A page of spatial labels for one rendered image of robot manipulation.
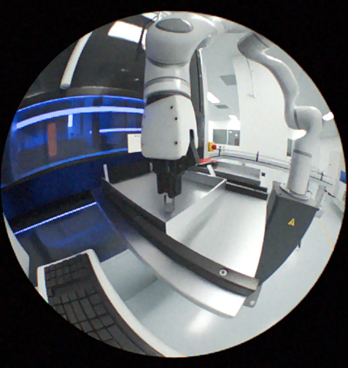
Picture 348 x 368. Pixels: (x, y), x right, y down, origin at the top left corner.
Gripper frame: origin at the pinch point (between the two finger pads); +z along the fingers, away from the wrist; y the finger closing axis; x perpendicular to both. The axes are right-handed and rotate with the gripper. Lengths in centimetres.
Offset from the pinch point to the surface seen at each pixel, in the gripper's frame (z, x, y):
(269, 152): -7, 191, 31
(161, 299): 94, -4, -10
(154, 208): 5.6, -2.0, -2.8
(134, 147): -7.2, 4.6, -20.2
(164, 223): 2.9, -6.4, 5.2
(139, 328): 13.7, -19.2, 11.6
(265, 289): 96, 46, 65
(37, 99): -25.9, -27.5, -20.0
